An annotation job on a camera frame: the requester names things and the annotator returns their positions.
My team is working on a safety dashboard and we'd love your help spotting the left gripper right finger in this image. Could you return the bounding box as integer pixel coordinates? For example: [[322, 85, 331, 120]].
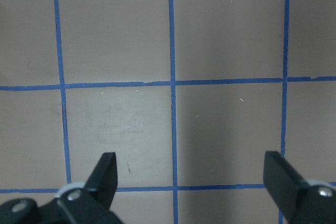
[[263, 151, 335, 223]]

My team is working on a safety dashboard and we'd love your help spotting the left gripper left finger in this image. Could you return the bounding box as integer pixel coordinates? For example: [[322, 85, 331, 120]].
[[55, 152, 122, 223]]

